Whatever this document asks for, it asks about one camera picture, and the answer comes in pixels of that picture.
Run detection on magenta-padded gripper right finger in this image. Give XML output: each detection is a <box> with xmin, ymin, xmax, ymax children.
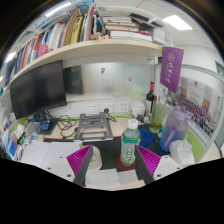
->
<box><xmin>134</xmin><ymin>144</ymin><xmax>184</xmax><ymax>185</ymax></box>

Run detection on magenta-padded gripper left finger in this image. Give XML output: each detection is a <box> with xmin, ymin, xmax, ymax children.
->
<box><xmin>43</xmin><ymin>144</ymin><xmax>95</xmax><ymax>187</ymax></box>

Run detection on green-labelled clear drink bottle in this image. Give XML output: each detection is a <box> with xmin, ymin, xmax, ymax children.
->
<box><xmin>119</xmin><ymin>118</ymin><xmax>142</xmax><ymax>167</ymax></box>

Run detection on large purple water jug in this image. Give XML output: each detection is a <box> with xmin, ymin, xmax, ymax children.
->
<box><xmin>158</xmin><ymin>106</ymin><xmax>193</xmax><ymax>153</ymax></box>

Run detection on white paper napkin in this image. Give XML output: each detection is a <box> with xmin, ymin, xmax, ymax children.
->
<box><xmin>84</xmin><ymin>168</ymin><xmax>139</xmax><ymax>190</ymax></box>

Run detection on white tissue pack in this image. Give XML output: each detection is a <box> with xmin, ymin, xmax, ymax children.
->
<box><xmin>169</xmin><ymin>138</ymin><xmax>196</xmax><ymax>167</ymax></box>

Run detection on black desk mat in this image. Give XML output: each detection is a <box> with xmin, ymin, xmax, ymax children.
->
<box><xmin>43</xmin><ymin>123</ymin><xmax>171</xmax><ymax>174</ymax></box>

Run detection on white paper sheet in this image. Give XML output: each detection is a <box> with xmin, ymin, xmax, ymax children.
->
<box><xmin>19</xmin><ymin>139</ymin><xmax>81</xmax><ymax>169</ymax></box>

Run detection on flat round red coaster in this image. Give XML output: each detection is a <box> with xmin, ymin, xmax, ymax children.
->
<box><xmin>115</xmin><ymin>154</ymin><xmax>138</xmax><ymax>171</ymax></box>

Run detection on grey metal laptop stand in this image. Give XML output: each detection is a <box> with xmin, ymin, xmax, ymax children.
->
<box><xmin>73</xmin><ymin>112</ymin><xmax>114</xmax><ymax>143</ymax></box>

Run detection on tall green-tinted glass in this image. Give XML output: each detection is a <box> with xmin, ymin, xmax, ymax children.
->
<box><xmin>148</xmin><ymin>103</ymin><xmax>164</xmax><ymax>134</ymax></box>

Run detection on small blue box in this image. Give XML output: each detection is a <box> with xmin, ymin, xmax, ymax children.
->
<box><xmin>39</xmin><ymin>119</ymin><xmax>53</xmax><ymax>132</ymax></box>

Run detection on white lidded jar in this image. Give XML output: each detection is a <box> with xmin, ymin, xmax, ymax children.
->
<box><xmin>130</xmin><ymin>100</ymin><xmax>147</xmax><ymax>119</ymax></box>

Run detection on dark wine bottle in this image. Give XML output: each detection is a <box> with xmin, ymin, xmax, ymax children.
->
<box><xmin>145</xmin><ymin>81</ymin><xmax>156</xmax><ymax>116</ymax></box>

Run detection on group photo poster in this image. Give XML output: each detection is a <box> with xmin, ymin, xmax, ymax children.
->
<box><xmin>173</xmin><ymin>78</ymin><xmax>218</xmax><ymax>138</ymax></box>

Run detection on black computer monitor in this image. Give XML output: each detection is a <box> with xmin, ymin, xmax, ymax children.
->
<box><xmin>9</xmin><ymin>60</ymin><xmax>68</xmax><ymax>120</ymax></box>

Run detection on purple hanging banner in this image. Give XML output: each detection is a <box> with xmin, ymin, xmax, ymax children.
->
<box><xmin>159</xmin><ymin>46</ymin><xmax>185</xmax><ymax>94</ymax></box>

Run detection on black tangled cables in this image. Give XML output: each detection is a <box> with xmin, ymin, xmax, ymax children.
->
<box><xmin>53</xmin><ymin>113</ymin><xmax>79</xmax><ymax>139</ymax></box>

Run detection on white wall power outlet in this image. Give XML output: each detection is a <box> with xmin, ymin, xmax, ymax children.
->
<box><xmin>85</xmin><ymin>103</ymin><xmax>99</xmax><ymax>115</ymax></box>
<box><xmin>117</xmin><ymin>101</ymin><xmax>130</xmax><ymax>113</ymax></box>
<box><xmin>100</xmin><ymin>102</ymin><xmax>114</xmax><ymax>114</ymax></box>

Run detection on wall shelf with books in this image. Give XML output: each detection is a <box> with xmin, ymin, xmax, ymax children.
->
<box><xmin>3</xmin><ymin>1</ymin><xmax>174</xmax><ymax>84</ymax></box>

